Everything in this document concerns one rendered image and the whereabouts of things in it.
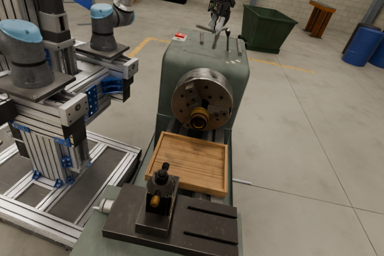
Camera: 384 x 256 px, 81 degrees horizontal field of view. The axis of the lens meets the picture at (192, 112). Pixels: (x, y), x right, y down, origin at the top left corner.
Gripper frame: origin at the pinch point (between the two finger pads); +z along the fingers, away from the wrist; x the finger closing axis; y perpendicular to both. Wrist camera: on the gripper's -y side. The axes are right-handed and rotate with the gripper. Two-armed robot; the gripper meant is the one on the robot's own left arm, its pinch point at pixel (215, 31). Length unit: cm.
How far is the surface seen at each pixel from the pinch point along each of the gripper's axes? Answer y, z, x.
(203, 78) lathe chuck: 15.7, 17.6, 7.5
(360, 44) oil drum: -622, 62, 135
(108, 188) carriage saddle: 68, 50, 4
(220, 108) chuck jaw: 13.0, 29.6, 19.6
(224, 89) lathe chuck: 11.2, 20.1, 17.7
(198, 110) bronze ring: 24.3, 29.0, 13.1
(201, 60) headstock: 0.2, 16.5, -3.2
